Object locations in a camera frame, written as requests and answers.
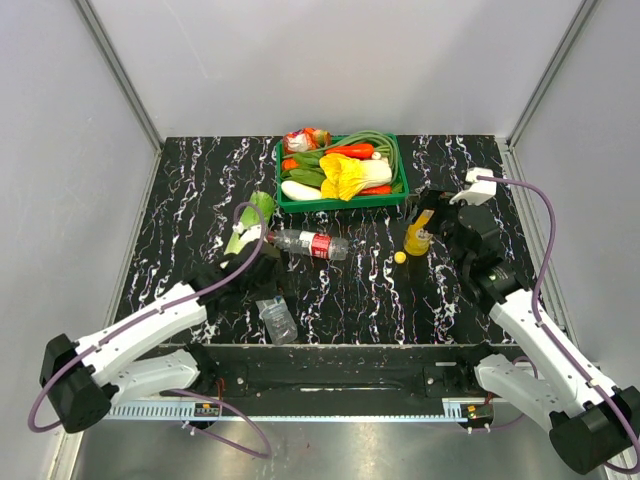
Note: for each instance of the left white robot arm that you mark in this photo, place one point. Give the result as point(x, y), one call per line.
point(86, 378)

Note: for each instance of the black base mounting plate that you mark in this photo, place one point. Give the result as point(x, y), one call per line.
point(433, 371)

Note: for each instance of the orange white toy vegetable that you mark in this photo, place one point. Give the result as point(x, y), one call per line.
point(306, 139)

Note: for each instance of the aluminium slotted rail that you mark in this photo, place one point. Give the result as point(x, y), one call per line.
point(310, 406)

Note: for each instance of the toy napa cabbage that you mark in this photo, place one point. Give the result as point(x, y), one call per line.
point(265, 203)

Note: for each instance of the yellow juice bottle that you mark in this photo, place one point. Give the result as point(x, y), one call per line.
point(418, 239)

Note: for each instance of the green plastic basket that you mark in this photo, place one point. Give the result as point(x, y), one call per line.
point(400, 193)

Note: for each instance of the yellow white toy cabbage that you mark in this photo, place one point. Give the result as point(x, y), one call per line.
point(346, 177)

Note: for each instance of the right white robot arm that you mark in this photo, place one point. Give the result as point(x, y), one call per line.
point(588, 418)

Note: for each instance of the small orange toy carrot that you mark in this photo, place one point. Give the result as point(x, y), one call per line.
point(289, 164)

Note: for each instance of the green toy bok choy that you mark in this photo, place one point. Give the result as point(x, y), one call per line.
point(309, 171)

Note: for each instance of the red toy chili pepper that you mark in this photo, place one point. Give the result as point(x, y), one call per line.
point(360, 151)

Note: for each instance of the clear cola bottle red label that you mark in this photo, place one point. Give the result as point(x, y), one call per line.
point(308, 243)

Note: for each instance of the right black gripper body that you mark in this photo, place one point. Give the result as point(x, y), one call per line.
point(444, 217)

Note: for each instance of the white toy radish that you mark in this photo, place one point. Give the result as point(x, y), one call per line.
point(296, 191)

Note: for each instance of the clear water bottle white cap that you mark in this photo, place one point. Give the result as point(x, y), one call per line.
point(278, 320)

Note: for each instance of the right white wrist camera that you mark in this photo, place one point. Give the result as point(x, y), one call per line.
point(480, 187)

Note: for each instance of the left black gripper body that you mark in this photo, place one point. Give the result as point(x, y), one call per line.
point(266, 289)

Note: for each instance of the yellow bottle cap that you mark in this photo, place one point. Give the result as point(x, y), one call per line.
point(400, 257)

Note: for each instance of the red toy pepper bottom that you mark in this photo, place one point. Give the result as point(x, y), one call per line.
point(378, 190)

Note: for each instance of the green toy long beans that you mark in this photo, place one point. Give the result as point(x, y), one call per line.
point(385, 144)

